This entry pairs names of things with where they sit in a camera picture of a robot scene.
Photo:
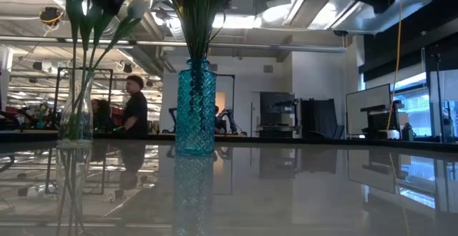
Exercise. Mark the teal textured glass vase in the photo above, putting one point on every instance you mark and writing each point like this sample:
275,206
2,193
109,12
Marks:
195,114

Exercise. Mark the black upright panel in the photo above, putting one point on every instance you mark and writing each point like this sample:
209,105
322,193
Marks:
318,118

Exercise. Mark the clear glass vase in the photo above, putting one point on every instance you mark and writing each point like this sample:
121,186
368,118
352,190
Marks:
84,121

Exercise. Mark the black station frame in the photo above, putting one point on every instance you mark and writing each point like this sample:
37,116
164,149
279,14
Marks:
234,93
103,69

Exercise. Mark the orange lit doorway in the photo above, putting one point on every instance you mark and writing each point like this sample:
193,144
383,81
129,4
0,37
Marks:
220,100

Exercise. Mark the dark bottle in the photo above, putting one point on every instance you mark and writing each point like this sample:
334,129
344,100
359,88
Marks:
408,133

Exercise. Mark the black ceiling security camera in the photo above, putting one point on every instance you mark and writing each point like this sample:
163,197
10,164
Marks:
340,33

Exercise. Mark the black equipment stand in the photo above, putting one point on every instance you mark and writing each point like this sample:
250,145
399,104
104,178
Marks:
377,118

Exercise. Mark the bright ceiling light fixture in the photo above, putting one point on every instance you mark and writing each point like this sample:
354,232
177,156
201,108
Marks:
236,20

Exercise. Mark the silver rectangular air duct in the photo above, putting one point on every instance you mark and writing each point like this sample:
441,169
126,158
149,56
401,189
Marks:
315,7

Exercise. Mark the white board panel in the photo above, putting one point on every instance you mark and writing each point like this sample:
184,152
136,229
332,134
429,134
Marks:
365,103

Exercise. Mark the thin black tripod stand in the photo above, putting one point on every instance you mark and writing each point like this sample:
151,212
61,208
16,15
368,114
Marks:
439,103

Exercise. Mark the grey wall vent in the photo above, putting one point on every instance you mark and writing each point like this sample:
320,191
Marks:
268,68

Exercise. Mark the background black robot arm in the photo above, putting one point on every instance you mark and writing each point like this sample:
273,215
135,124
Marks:
232,119
172,119

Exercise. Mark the black aluminium table frame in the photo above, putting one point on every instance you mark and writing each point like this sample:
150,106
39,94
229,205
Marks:
393,144

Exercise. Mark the person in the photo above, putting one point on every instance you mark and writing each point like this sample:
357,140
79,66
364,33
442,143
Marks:
102,114
219,121
136,111

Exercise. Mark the grey horizontal ceiling pipe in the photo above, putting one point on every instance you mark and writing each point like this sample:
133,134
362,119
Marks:
268,45

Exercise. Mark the white round stand base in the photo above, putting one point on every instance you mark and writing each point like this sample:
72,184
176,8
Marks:
392,134

